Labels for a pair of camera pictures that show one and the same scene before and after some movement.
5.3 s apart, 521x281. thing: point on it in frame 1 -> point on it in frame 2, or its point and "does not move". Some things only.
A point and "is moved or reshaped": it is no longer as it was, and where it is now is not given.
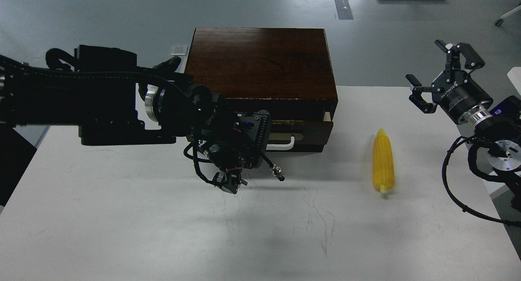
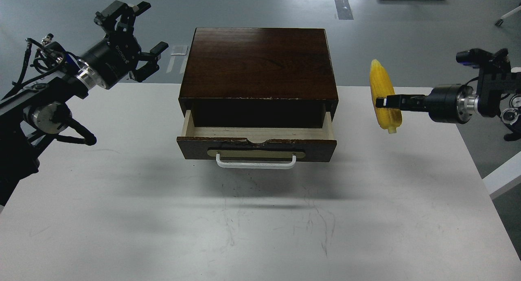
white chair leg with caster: x=499 y=22 does not move
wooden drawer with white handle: x=285 y=136 is moved or reshaped
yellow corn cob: x=384 y=169 -> x=381 y=86
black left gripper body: x=241 y=142 -> x=110 y=60
